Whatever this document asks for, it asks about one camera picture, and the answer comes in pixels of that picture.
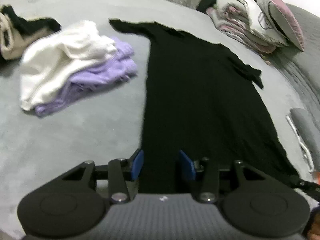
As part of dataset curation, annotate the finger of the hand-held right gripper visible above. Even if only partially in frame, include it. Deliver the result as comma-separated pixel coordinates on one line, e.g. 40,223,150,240
290,177,320,201

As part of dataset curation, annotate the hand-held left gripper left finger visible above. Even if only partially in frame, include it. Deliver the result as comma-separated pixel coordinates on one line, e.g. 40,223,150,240
54,149,145,204

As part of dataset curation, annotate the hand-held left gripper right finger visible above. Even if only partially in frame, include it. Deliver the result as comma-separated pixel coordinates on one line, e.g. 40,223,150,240
178,149,269,204

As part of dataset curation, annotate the black dress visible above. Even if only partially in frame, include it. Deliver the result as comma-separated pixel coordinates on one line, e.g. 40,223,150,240
109,19,300,195

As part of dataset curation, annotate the purple sweater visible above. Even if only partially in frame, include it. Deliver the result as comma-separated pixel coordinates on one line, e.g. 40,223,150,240
35,36,138,118

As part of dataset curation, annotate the grey quilted bedspread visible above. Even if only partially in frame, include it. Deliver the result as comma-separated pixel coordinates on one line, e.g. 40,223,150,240
265,2,320,95

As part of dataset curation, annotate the white sweater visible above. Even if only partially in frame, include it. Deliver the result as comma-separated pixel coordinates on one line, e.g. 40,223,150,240
19,20,118,112

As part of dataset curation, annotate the folded pink white blanket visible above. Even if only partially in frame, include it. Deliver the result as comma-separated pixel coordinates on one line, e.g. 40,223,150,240
205,0,290,54

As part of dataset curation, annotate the small black cloth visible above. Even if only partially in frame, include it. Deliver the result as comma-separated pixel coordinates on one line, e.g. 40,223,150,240
197,0,219,13

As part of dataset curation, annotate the beige garment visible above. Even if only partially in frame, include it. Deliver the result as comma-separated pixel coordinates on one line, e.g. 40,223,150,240
0,12,50,60

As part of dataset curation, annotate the floral pillow with pink back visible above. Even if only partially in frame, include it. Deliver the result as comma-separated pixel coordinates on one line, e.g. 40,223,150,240
246,0,305,52

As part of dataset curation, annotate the black garment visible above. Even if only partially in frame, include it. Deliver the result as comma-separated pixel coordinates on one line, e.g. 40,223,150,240
2,4,62,35

